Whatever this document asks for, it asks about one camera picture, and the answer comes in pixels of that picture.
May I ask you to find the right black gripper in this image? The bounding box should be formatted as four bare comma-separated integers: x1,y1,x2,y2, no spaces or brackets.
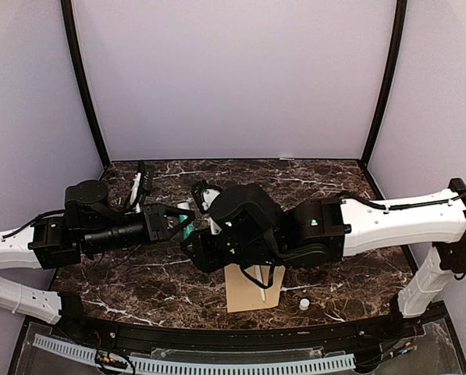
179,226,284,273

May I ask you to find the small white-capped glue bottle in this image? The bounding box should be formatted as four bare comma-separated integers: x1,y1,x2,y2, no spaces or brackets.
176,201,195,242

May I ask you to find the brown kraft envelope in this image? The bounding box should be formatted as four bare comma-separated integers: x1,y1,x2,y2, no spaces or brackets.
224,264,286,313

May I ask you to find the white letter paper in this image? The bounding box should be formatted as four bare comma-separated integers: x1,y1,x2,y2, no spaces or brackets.
254,265,266,302

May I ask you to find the white glue bottle cap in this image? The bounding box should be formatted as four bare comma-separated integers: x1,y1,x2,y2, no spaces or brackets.
299,298,311,311

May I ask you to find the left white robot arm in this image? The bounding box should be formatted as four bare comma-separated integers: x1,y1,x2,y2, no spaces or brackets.
0,180,195,341

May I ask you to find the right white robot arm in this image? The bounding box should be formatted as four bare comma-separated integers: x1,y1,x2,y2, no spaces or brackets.
181,178,466,339

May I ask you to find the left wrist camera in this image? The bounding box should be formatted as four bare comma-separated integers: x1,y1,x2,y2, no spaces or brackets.
123,160,155,213

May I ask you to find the black front frame rail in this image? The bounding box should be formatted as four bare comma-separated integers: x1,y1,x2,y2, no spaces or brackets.
53,314,423,352

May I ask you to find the white slotted cable duct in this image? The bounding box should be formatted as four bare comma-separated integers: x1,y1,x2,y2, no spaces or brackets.
33,334,356,374

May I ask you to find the left black corner post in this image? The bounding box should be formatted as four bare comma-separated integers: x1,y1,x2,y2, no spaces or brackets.
60,0,111,170

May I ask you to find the black corner post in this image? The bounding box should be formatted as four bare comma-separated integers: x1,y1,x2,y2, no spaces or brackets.
360,0,407,170
60,0,111,170

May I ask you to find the right black corner post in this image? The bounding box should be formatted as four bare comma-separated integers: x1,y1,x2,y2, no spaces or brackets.
360,0,407,170

